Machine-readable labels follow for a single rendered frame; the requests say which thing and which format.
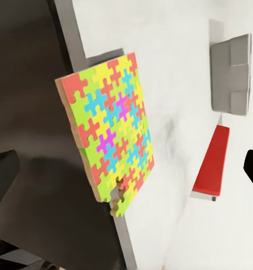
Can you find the toy box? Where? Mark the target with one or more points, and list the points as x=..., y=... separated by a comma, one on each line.
x=231, y=75

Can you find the jigsaw puzzle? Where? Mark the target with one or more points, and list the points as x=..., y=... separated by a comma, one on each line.
x=105, y=107

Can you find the swivel chair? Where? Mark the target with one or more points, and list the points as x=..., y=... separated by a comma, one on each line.
x=210, y=176

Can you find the desk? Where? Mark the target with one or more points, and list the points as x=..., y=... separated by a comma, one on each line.
x=50, y=210

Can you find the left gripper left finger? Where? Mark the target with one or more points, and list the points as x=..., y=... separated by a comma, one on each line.
x=9, y=169

